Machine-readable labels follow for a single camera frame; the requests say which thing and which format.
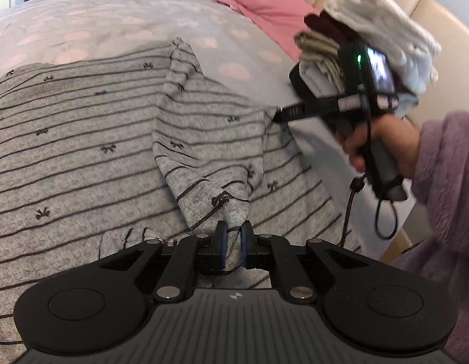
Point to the white folded cloth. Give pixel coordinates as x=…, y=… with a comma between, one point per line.
x=386, y=19

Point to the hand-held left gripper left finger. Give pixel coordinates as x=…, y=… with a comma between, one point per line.
x=220, y=246

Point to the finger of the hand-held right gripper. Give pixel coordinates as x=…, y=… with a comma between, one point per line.
x=306, y=111

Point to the beige striped folded cloth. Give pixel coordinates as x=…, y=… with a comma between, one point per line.
x=321, y=49

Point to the grey striped long-sleeve top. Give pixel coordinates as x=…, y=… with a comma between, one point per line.
x=86, y=140

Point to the beige padded headboard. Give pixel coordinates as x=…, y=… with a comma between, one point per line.
x=439, y=15

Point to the dark brown folded cloth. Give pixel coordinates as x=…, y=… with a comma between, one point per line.
x=325, y=24

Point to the plain pink pillow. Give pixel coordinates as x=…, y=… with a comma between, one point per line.
x=268, y=7

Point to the person's right hand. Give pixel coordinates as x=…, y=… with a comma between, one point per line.
x=397, y=136

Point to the cream folded cloth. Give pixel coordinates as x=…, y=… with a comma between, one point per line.
x=317, y=79

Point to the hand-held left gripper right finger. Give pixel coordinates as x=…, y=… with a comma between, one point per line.
x=245, y=246

